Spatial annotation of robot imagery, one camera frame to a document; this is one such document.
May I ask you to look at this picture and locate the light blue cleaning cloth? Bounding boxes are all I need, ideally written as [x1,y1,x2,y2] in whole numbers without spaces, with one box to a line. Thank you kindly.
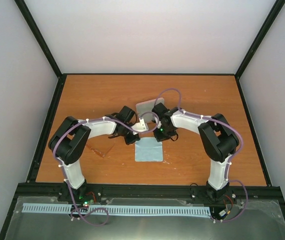
[134,137,164,162]

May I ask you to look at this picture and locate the white pink glasses case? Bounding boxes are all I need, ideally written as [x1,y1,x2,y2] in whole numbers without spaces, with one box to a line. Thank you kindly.
[135,97,165,123]

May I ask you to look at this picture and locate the orange transparent sunglasses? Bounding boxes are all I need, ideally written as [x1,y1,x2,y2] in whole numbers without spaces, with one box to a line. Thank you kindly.
[86,143,115,159]

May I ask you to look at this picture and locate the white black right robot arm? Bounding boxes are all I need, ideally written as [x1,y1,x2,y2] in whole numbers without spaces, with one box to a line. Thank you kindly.
[152,103,240,202]

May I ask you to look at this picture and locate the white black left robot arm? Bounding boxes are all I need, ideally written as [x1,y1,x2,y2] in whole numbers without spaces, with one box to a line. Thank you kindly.
[48,106,140,202]

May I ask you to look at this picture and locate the clear acrylic front plate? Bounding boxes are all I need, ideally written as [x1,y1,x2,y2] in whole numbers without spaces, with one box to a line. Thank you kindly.
[6,197,285,240]

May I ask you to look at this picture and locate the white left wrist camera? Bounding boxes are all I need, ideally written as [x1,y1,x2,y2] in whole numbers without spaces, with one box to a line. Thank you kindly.
[131,117,149,135]

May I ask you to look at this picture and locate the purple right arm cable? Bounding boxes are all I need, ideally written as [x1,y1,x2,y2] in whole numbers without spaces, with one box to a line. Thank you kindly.
[158,87,249,224]

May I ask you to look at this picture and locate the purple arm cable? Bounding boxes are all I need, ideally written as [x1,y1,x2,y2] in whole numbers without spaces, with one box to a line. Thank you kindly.
[158,87,249,224]
[53,111,161,226]

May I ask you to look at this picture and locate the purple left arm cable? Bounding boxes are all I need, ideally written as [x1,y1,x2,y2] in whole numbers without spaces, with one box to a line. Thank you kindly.
[53,111,161,226]

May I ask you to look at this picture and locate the light blue slotted cable duct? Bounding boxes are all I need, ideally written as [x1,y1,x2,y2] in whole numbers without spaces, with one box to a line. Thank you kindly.
[21,203,211,218]

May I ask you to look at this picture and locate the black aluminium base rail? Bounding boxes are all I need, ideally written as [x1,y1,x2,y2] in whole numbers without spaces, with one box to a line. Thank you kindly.
[13,182,285,206]

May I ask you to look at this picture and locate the black enclosure frame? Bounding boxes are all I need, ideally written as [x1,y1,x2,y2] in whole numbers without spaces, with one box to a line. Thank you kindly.
[0,0,285,240]

